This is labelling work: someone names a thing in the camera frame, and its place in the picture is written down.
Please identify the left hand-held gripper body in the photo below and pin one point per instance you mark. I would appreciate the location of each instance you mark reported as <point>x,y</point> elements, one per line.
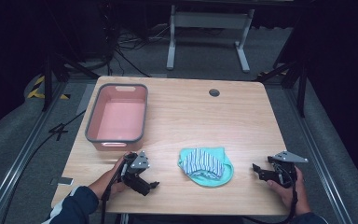
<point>136,165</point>

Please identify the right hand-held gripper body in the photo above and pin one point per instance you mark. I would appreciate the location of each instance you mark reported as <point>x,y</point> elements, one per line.
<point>284,169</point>

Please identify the pink basin with grey rim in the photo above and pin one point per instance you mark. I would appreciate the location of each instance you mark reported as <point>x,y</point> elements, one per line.
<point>119,116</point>

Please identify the teal and striped cloth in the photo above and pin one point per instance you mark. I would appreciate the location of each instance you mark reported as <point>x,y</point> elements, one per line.
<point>203,166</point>

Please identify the person's right hand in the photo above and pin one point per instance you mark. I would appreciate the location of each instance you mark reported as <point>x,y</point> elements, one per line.
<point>287,196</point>

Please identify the person's left hand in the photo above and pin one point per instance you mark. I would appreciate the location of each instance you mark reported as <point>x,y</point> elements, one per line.
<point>108,180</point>

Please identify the grey tape patch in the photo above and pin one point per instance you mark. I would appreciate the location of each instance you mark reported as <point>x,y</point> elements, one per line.
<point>62,181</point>

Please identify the black tape floor mark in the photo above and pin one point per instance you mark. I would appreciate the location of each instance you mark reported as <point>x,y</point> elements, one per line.
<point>58,130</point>

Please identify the black metal stand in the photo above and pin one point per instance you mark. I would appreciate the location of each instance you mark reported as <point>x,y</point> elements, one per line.
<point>300,81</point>
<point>48,81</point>

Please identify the yellow and black floor tape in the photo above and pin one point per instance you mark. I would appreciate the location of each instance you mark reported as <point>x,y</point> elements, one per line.
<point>38,91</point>

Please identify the aluminium floor rail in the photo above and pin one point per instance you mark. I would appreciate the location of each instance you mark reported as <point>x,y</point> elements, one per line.
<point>15,161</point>
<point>317,155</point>

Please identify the white metal desk frame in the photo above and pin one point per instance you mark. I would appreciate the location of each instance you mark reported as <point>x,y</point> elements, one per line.
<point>209,21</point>

